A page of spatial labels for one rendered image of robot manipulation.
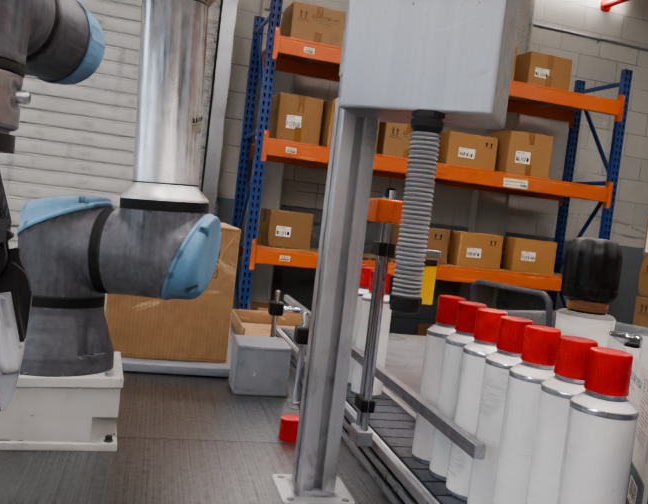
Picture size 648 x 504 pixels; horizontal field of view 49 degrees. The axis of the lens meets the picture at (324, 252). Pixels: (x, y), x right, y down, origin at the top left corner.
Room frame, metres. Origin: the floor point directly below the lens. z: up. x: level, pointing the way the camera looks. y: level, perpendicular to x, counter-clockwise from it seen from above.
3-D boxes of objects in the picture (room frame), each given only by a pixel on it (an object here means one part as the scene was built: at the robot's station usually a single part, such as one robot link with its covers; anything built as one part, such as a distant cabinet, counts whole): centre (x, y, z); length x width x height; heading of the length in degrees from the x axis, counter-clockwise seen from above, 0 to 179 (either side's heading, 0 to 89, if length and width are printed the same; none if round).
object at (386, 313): (1.16, -0.10, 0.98); 0.05 x 0.05 x 0.20
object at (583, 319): (1.07, -0.40, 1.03); 0.09 x 0.09 x 0.30
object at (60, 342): (0.96, 0.35, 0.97); 0.15 x 0.15 x 0.10
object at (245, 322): (1.89, 0.08, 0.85); 0.30 x 0.26 x 0.04; 14
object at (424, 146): (0.74, -0.09, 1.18); 0.04 x 0.04 x 0.21
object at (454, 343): (0.82, -0.18, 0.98); 0.05 x 0.05 x 0.20
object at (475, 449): (1.20, -0.05, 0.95); 1.07 x 0.01 x 0.01; 14
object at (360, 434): (0.90, -0.10, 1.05); 0.10 x 0.04 x 0.33; 104
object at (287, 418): (1.04, 0.02, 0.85); 0.03 x 0.03 x 0.03
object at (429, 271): (0.93, -0.13, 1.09); 0.03 x 0.01 x 0.06; 104
